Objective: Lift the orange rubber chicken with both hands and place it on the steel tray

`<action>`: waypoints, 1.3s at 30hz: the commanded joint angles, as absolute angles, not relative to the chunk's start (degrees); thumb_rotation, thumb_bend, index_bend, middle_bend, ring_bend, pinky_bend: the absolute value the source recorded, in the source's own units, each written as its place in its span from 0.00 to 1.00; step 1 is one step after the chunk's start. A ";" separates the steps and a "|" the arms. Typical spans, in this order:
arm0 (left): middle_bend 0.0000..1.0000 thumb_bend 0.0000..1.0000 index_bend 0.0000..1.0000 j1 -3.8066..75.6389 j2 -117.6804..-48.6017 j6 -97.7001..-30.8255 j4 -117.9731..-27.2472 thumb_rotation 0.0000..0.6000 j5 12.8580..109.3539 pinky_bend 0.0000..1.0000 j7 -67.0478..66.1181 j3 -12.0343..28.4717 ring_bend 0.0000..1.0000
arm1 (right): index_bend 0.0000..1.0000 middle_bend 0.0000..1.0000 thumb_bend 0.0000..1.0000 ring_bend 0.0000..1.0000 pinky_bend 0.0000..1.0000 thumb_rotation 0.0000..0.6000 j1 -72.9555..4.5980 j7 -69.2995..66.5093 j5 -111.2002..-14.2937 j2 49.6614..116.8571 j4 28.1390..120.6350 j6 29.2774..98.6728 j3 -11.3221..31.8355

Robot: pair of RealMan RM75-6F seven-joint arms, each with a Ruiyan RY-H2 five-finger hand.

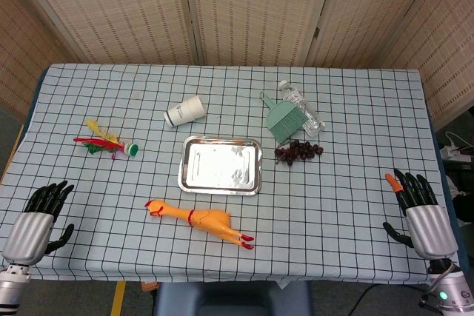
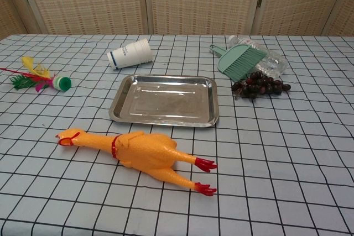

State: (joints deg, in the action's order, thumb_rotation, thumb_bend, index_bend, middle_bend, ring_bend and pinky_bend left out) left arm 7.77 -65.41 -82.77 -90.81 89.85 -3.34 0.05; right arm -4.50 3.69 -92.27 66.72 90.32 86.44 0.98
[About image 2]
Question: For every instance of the orange rubber chicken toy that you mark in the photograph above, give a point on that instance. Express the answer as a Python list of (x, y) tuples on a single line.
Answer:
[(143, 150)]

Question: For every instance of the silver metal tray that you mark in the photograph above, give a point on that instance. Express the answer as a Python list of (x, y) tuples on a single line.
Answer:
[(166, 100)]

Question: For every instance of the green plastic hand brush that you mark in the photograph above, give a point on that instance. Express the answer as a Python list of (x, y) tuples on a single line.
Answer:
[(235, 64)]

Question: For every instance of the white grid-patterned tablecloth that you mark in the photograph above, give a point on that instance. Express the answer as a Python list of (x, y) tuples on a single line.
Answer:
[(276, 164)]

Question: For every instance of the bunch of dark grapes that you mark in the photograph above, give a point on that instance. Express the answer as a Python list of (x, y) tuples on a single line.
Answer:
[(257, 86)]

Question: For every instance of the clear plastic water bottle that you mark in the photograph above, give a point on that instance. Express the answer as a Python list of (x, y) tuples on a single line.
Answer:
[(273, 63)]

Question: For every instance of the colourful feather shuttlecock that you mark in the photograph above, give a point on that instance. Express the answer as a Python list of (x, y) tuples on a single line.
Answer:
[(62, 83)]

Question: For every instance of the brass screen hinge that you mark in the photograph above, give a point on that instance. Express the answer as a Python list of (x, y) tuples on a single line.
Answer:
[(260, 0)]

